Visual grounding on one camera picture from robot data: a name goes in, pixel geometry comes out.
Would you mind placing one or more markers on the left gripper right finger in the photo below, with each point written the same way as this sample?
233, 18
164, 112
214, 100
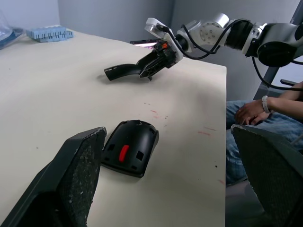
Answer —
279, 179

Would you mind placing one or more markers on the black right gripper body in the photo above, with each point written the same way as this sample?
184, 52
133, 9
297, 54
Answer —
166, 55

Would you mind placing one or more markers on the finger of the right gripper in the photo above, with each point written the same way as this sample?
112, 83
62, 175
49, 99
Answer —
154, 69
150, 60

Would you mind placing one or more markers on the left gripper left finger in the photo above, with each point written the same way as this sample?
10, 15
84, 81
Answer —
59, 184

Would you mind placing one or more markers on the black mouse base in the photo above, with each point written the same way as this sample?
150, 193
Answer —
132, 144

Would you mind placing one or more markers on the seated person's right hand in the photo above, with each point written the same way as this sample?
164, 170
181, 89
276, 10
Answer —
261, 118

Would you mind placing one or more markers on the seated person's left hand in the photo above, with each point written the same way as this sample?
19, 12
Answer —
248, 112

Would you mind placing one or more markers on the seated person's blue jeans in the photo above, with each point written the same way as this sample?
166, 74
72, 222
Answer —
284, 125

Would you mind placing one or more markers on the white wristband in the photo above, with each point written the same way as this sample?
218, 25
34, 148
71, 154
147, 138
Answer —
265, 104

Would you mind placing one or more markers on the black chair armrest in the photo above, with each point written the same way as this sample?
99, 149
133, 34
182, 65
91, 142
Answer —
291, 82

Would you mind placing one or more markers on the light blue connector strip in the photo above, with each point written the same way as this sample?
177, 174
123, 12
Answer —
49, 34

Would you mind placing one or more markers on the clear bag of blue parts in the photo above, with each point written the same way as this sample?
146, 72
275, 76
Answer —
6, 35

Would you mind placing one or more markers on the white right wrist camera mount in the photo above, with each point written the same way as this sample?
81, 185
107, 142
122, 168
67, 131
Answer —
154, 23

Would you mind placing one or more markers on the grey metal frame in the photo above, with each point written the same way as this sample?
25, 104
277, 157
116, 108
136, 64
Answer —
271, 75

